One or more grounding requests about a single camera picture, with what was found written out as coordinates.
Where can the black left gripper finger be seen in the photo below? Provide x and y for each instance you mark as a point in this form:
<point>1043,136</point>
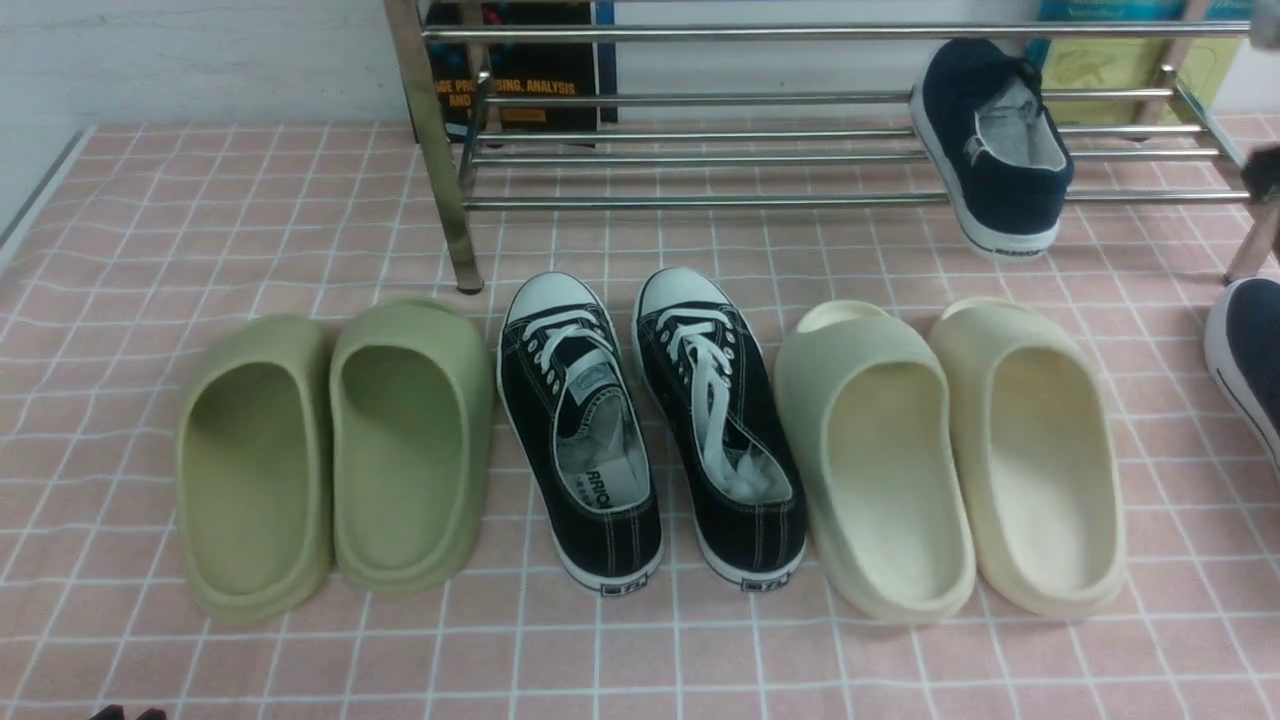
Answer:
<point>117,712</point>

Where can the navy slip-on shoe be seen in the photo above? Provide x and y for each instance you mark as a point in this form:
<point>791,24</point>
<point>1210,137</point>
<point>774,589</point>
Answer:
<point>980,116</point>
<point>1241,350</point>

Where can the steel shoe rack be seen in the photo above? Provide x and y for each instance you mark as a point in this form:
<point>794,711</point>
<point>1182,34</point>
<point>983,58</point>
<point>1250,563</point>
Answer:
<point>452,169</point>

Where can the green slipper left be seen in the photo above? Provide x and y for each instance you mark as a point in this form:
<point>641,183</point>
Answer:
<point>253,470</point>

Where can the green slipper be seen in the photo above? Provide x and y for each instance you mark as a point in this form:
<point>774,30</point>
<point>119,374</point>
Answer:
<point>253,470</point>
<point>412,389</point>

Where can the green slipper right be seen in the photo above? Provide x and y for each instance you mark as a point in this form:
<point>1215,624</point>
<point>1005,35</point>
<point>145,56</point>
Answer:
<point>412,389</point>

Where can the black canvas sneaker left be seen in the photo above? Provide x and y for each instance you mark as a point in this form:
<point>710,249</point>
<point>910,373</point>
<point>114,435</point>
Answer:
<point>560,375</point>

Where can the black canvas sneaker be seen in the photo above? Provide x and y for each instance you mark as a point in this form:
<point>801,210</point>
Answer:
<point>707,374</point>
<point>560,375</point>

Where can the black canvas sneaker right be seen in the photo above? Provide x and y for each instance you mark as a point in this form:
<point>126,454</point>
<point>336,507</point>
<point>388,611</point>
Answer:
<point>707,374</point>

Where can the pink checked tablecloth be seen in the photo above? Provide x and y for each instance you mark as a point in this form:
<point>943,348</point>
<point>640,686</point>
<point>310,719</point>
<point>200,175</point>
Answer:
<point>154,240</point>

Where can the black book with orange text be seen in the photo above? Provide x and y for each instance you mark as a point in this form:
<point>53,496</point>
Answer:
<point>553,70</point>

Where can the cream slipper left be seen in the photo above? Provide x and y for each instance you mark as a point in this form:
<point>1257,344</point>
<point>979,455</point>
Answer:
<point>863,401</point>

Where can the cream slipper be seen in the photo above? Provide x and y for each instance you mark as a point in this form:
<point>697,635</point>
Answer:
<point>863,401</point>
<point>1034,456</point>

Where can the cream slipper right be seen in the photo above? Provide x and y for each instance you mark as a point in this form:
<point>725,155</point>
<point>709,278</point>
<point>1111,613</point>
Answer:
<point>1034,456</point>

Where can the yellow teal book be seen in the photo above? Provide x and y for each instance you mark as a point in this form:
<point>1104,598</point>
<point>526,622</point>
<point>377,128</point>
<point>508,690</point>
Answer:
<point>1110,63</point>

